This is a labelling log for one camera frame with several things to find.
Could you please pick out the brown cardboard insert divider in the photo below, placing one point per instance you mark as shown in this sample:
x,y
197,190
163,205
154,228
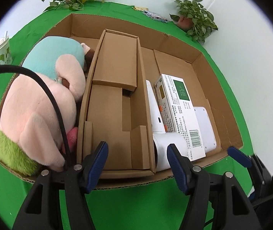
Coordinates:
x,y
115,108

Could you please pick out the potted plant pink pot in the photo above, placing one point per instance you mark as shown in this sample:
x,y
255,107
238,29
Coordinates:
x,y
194,19

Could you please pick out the white hair dryer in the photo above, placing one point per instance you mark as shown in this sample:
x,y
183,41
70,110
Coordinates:
x,y
161,138

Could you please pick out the pink pig plush toy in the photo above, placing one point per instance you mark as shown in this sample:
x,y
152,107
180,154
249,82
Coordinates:
x,y
30,134

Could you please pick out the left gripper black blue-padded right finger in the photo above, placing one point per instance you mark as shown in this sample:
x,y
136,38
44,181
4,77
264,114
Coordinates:
x,y
214,199

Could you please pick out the colourful patterned packet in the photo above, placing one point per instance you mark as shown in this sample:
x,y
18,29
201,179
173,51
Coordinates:
x,y
150,14

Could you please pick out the white green paper cup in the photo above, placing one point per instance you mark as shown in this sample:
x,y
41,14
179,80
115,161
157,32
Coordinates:
x,y
5,50

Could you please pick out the large brown cardboard box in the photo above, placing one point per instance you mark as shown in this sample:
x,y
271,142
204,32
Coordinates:
x,y
165,50

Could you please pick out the white plastic device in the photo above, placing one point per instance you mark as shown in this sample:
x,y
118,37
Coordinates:
x,y
206,129

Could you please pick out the white green medicine box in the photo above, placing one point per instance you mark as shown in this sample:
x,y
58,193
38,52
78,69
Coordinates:
x,y
178,114

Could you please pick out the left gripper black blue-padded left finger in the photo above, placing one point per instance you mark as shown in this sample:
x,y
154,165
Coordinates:
x,y
41,208

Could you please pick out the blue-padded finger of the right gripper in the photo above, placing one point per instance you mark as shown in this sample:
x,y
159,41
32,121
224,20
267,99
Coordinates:
x,y
260,176

